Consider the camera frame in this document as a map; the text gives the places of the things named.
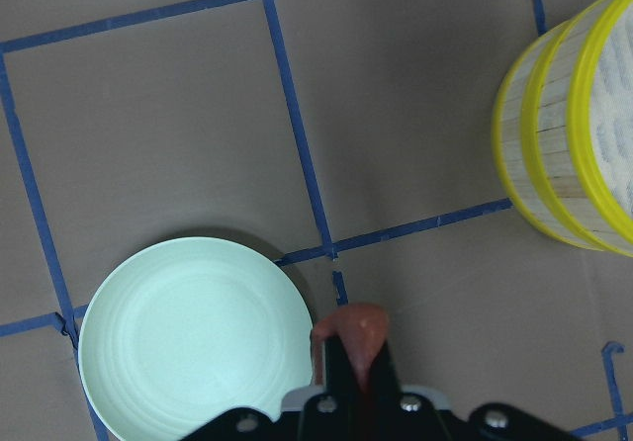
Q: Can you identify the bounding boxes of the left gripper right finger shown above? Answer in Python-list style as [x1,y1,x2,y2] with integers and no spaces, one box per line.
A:
[363,342,402,440]

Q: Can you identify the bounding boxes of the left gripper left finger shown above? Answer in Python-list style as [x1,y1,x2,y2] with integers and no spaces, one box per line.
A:
[318,336,366,440]

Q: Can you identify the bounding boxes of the light green plate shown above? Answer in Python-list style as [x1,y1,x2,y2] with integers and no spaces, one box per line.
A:
[78,237,313,440]

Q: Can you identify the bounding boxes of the brown steamed bun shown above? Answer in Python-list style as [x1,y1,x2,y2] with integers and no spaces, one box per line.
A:
[310,303,389,394]

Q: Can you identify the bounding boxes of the yellow steamer layer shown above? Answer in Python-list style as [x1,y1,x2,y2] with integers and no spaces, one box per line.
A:
[492,25,595,250]
[536,0,632,255]

